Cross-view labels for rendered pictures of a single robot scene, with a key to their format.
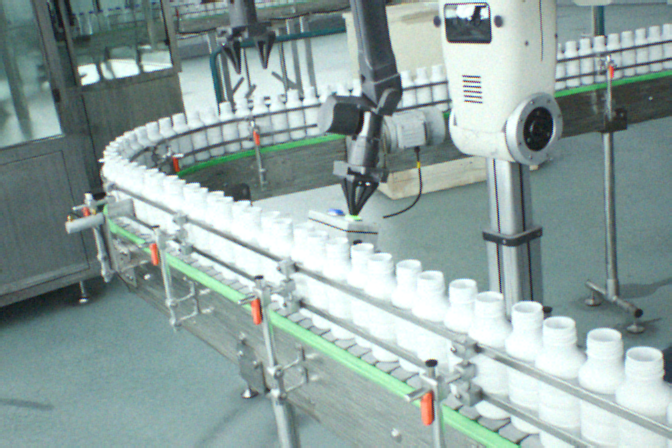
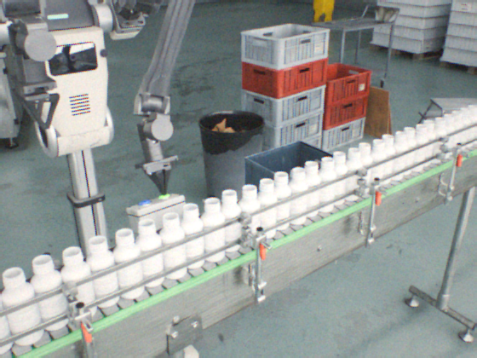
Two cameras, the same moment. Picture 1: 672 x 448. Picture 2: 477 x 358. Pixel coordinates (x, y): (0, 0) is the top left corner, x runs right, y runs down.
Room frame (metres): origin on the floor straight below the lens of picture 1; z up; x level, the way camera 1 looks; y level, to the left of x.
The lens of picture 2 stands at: (1.48, 1.12, 1.74)
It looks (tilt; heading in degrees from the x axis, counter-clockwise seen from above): 27 degrees down; 264
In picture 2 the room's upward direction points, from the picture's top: straight up
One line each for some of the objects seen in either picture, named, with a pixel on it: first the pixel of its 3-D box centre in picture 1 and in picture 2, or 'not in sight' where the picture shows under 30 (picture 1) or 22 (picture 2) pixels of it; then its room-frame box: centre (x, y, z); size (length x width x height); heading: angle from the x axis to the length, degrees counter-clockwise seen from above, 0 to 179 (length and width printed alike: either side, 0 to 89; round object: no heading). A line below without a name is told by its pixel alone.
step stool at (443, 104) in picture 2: not in sight; (451, 119); (-0.94, -2.96, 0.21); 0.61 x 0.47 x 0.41; 85
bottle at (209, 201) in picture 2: (289, 264); (213, 229); (1.45, 0.09, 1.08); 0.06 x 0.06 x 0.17
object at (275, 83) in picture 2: not in sight; (284, 72); (0.75, -2.63, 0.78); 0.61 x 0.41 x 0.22; 38
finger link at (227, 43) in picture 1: (241, 51); (40, 106); (1.80, 0.14, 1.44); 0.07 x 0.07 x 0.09; 32
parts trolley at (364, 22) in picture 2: not in sight; (352, 50); (-0.51, -4.76, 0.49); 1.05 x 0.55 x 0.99; 32
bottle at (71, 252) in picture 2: (206, 227); (77, 283); (1.75, 0.28, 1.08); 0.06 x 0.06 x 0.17
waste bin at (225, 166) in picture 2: not in sight; (232, 164); (1.24, -1.93, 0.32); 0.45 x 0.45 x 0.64
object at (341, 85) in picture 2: not in sight; (333, 83); (0.21, -3.08, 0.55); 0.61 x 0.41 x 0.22; 34
